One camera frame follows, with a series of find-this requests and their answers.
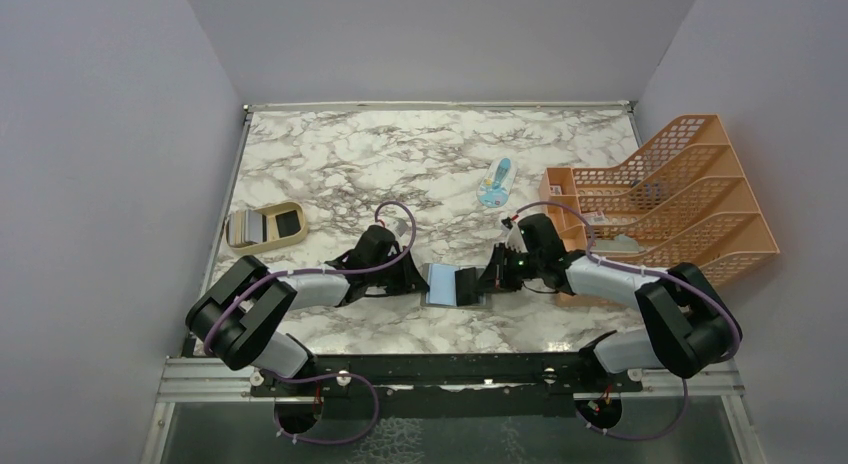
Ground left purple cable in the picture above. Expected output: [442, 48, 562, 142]
[201, 200, 419, 446]

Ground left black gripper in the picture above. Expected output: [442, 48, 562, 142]
[367, 246, 430, 297]

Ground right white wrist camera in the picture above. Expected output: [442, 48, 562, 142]
[500, 221, 526, 252]

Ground stack of cards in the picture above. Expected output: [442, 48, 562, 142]
[226, 209, 268, 248]

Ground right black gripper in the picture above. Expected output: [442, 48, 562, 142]
[473, 241, 544, 292]

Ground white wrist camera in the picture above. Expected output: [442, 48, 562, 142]
[383, 218, 410, 238]
[500, 221, 526, 252]

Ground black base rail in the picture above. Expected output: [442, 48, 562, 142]
[250, 352, 643, 420]

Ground orange plastic file organizer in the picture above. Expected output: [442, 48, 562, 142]
[538, 114, 779, 287]

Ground taupe leather card holder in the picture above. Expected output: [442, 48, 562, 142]
[420, 263, 491, 310]

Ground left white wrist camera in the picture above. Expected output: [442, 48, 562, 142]
[383, 218, 410, 238]

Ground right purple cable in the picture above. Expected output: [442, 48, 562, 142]
[500, 200, 743, 442]

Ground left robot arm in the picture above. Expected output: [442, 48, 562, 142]
[185, 224, 429, 395]

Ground beige card tray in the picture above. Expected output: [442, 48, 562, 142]
[224, 201, 308, 255]

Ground purple cable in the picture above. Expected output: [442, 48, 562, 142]
[201, 200, 419, 446]
[500, 200, 743, 442]

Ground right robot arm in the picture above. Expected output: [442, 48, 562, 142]
[455, 213, 742, 391]

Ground red white small box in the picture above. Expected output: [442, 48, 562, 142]
[583, 211, 609, 225]

